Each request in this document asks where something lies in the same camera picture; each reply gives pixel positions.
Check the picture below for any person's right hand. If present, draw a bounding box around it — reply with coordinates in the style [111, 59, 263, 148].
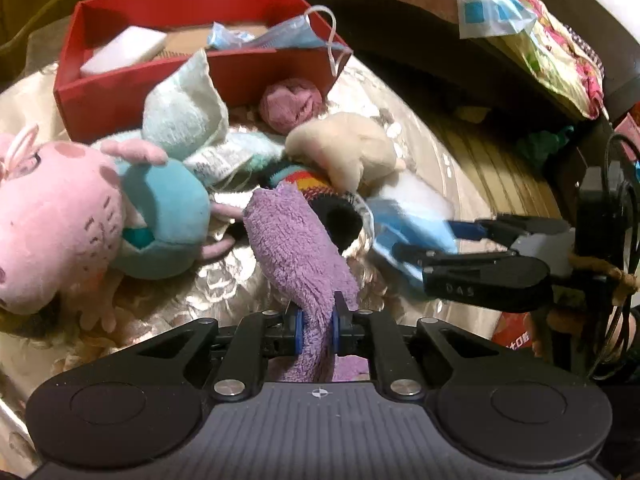
[531, 253, 640, 361]

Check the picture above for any white sponge block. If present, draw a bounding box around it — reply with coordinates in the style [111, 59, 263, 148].
[80, 25, 169, 78]

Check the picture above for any black cable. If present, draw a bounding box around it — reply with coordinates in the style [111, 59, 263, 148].
[586, 133, 640, 381]

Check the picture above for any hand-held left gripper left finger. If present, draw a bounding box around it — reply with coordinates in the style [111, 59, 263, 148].
[134, 309, 306, 404]

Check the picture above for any pink floral quilt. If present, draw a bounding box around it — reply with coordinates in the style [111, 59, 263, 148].
[140, 0, 609, 121]

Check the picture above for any shiny floral tablecloth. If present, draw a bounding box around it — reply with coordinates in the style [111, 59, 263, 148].
[0, 50, 506, 476]

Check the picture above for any black striped sock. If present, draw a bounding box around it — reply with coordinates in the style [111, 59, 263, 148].
[258, 164, 375, 256]

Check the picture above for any pink pig plush toy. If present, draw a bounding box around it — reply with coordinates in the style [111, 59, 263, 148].
[0, 124, 242, 334]

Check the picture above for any green cloth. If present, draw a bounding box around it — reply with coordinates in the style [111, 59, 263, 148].
[516, 125, 575, 171]

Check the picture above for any red cardboard box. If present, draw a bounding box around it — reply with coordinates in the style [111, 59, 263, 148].
[53, 0, 354, 144]

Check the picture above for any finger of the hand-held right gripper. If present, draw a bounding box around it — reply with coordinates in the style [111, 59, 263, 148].
[448, 214, 572, 248]
[392, 242, 552, 313]

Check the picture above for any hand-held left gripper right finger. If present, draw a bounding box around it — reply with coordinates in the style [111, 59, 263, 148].
[330, 292, 502, 402]

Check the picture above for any dark bed frame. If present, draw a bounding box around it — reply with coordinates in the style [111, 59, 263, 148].
[115, 0, 640, 122]

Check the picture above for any light blue towel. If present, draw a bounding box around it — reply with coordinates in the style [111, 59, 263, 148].
[142, 49, 287, 187]

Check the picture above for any brown bamboo mat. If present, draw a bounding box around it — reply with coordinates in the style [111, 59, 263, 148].
[425, 110, 576, 241]

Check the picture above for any red snack packet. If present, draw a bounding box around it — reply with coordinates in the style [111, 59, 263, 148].
[490, 312, 537, 356]

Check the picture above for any pink knitted sock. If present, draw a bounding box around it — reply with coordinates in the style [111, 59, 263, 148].
[259, 78, 324, 136]

